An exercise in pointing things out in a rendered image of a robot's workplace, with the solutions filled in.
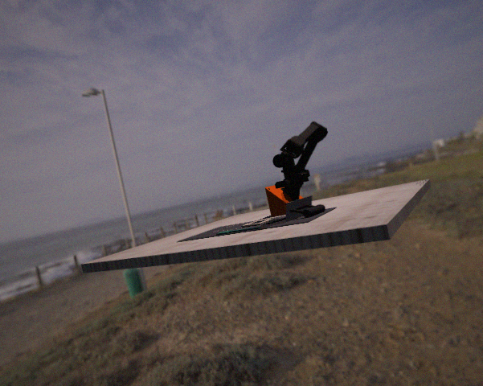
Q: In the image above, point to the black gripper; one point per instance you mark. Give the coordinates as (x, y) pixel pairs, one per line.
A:
(291, 187)

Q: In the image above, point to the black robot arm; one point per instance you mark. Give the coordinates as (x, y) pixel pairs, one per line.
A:
(295, 147)

